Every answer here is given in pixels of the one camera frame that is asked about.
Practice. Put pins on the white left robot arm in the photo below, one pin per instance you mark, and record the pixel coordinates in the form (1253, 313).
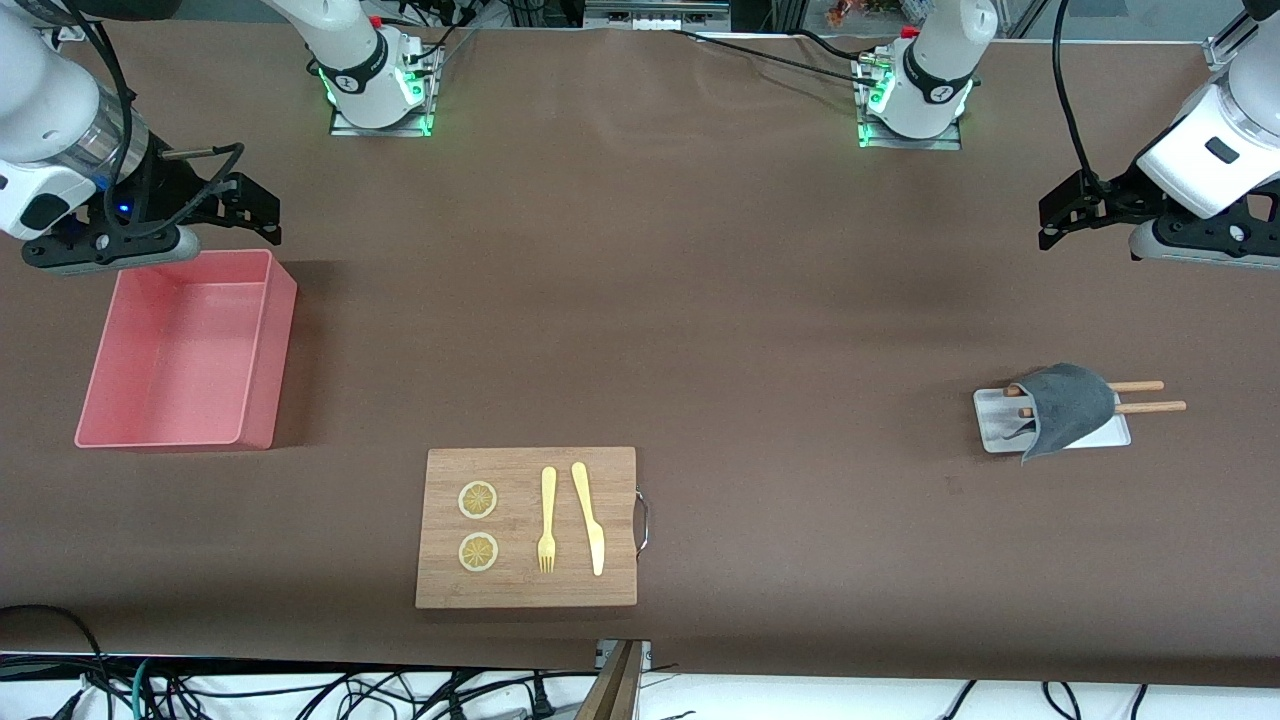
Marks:
(1190, 170)

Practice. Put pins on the small orange object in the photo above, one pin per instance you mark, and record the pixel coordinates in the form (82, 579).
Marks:
(845, 12)

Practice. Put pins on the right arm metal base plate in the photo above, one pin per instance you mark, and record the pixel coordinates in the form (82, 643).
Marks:
(345, 129)

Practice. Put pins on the grey cloth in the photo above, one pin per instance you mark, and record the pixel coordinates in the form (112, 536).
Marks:
(1065, 405)

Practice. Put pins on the aluminium frame bar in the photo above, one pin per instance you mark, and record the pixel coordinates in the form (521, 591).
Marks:
(650, 18)

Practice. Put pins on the black power plug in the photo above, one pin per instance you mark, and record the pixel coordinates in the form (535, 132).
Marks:
(540, 700)

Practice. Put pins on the wooden plank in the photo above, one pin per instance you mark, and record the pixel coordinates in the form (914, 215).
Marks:
(612, 690)

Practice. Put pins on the pink plastic bin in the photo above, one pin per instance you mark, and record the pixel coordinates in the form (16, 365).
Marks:
(170, 360)

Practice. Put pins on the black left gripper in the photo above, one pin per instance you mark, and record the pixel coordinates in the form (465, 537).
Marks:
(1118, 194)

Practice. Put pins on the small metal bracket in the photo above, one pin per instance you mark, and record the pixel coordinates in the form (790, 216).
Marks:
(646, 655)

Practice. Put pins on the yellow plastic fork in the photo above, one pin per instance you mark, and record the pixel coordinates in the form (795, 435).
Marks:
(548, 490)

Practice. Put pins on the aluminium corner profile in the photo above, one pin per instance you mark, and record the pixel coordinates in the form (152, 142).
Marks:
(70, 36)
(1225, 45)

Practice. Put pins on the yellow plastic knife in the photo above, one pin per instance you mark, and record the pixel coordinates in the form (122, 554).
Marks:
(596, 545)

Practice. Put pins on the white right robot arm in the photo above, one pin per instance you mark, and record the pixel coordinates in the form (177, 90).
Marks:
(40, 110)

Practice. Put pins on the lemon slice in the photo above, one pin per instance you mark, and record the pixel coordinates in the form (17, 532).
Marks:
(478, 500)
(478, 552)

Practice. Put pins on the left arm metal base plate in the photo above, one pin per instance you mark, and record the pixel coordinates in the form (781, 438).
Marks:
(945, 144)

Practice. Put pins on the wooden cutting board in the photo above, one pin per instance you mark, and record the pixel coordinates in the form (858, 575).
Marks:
(515, 470)

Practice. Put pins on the white rack base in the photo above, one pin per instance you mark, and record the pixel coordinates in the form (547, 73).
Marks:
(992, 432)

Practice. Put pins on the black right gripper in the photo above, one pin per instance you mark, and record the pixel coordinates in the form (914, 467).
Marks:
(172, 193)

